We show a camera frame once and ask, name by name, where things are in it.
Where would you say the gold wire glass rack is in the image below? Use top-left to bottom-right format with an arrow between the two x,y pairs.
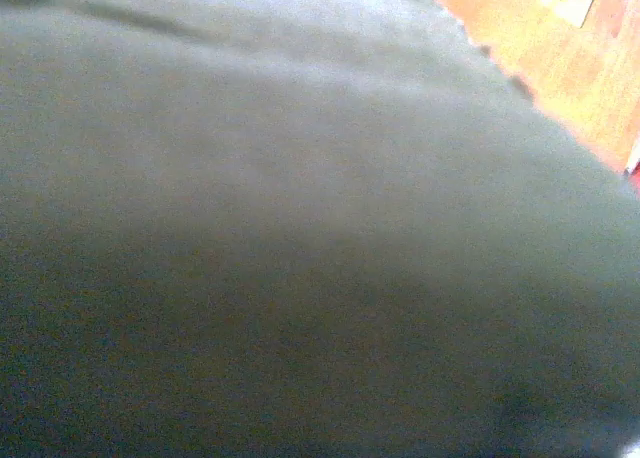
538,0 -> 599,29

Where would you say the brown cardboard paper box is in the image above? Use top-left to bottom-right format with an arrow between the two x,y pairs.
0,0 -> 640,458

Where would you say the brown wooden base board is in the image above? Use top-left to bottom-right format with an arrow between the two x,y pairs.
433,0 -> 640,175

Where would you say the red snack packet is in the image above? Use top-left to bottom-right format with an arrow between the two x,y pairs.
623,147 -> 640,195

